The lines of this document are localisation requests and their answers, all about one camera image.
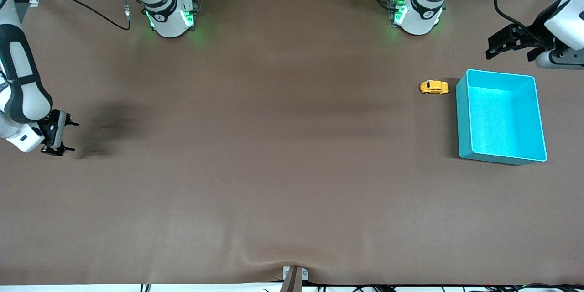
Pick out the yellow beetle toy car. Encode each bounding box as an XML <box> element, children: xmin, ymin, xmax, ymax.
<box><xmin>419</xmin><ymin>80</ymin><xmax>450</xmax><ymax>96</ymax></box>

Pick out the teal plastic bin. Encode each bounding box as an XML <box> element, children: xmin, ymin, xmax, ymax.
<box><xmin>455</xmin><ymin>69</ymin><xmax>548</xmax><ymax>166</ymax></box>

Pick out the metal mat clamp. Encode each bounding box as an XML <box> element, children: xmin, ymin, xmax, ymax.
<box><xmin>279</xmin><ymin>266</ymin><xmax>309</xmax><ymax>292</ymax></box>

